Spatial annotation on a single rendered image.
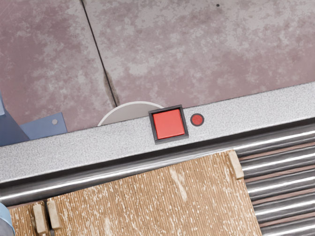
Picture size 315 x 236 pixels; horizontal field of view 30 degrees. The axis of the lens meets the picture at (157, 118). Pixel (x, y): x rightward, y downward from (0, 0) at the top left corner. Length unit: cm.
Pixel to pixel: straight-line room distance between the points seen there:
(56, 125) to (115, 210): 111
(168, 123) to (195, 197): 18
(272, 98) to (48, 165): 52
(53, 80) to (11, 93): 17
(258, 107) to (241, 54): 109
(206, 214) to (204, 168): 10
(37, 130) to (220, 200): 121
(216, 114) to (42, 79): 121
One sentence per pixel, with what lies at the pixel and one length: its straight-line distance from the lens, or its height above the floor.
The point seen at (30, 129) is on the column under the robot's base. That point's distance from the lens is 233.
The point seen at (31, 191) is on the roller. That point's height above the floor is 92.
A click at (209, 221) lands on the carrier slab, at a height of 94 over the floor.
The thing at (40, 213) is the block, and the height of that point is 96.
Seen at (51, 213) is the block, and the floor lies 96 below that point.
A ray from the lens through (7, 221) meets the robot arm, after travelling 84.
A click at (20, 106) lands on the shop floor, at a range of 239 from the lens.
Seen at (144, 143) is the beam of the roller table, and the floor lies 92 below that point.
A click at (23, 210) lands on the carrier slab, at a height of 94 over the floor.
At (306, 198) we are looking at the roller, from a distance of 129.
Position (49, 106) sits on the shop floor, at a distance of 236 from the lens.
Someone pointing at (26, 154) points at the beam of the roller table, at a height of 91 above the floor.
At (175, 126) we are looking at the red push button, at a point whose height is 93.
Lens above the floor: 215
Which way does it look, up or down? 70 degrees down
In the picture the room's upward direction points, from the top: 6 degrees counter-clockwise
